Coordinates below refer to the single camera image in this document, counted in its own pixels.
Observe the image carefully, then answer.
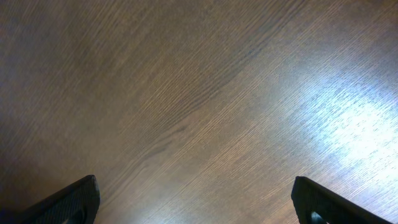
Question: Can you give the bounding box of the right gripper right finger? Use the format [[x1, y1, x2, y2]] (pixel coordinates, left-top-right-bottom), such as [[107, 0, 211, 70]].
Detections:
[[291, 176, 391, 224]]

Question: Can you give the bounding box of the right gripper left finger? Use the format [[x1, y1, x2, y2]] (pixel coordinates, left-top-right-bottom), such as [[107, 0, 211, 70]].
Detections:
[[1, 175, 100, 224]]

